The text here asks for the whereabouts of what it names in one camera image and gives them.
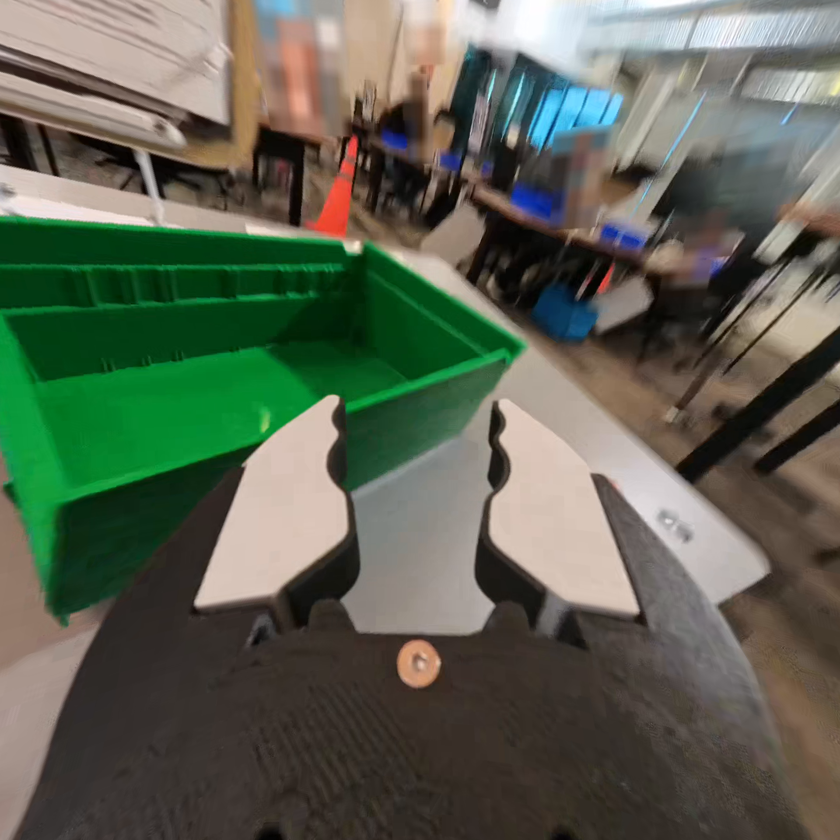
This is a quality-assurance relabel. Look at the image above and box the long wooden table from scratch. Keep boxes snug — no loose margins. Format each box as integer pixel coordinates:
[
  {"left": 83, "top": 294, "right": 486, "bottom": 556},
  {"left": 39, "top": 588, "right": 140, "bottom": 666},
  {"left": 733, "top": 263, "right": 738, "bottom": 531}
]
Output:
[{"left": 469, "top": 184, "right": 657, "bottom": 309}]

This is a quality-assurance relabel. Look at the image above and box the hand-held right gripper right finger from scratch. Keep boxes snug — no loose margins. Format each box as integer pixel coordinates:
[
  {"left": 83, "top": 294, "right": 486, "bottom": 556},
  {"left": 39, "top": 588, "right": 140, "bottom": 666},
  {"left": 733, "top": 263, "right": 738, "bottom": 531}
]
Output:
[{"left": 475, "top": 398, "right": 642, "bottom": 641}]

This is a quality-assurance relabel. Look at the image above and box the green plastic bin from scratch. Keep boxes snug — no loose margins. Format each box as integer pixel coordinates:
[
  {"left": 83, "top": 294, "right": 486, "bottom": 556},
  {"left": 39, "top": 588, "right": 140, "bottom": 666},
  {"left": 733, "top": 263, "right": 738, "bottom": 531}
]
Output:
[{"left": 0, "top": 217, "right": 528, "bottom": 624}]

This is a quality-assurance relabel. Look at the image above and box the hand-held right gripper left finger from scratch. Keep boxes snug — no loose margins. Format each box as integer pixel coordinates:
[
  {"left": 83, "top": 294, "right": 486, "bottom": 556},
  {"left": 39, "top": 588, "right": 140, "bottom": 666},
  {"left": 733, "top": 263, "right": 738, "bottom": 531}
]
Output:
[{"left": 192, "top": 395, "right": 362, "bottom": 630}]

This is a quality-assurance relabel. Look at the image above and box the grey desk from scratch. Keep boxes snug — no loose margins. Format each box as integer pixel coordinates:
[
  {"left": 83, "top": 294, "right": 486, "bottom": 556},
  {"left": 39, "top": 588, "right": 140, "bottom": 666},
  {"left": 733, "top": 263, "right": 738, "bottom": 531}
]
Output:
[{"left": 0, "top": 164, "right": 772, "bottom": 840}]

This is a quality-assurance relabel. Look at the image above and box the white document stand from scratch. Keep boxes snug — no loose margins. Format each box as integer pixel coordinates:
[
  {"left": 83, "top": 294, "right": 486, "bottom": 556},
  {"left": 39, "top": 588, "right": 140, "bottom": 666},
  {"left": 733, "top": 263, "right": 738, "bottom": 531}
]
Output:
[{"left": 0, "top": 0, "right": 260, "bottom": 227}]

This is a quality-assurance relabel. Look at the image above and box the printed instruction sheet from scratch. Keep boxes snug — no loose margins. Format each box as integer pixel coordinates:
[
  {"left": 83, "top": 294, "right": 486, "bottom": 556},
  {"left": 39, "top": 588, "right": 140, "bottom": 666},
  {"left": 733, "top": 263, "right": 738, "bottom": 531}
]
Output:
[{"left": 0, "top": 0, "right": 232, "bottom": 126}]

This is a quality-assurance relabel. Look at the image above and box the blue floor crate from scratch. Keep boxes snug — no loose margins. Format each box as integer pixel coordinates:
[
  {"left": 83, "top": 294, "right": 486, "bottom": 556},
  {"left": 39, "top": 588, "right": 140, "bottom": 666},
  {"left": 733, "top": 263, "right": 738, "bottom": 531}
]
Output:
[{"left": 532, "top": 282, "right": 599, "bottom": 343}]

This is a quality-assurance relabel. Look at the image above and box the orange traffic cone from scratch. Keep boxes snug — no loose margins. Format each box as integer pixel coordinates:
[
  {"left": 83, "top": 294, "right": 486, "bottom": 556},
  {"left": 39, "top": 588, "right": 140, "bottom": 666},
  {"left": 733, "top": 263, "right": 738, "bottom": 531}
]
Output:
[{"left": 305, "top": 134, "right": 361, "bottom": 238}]

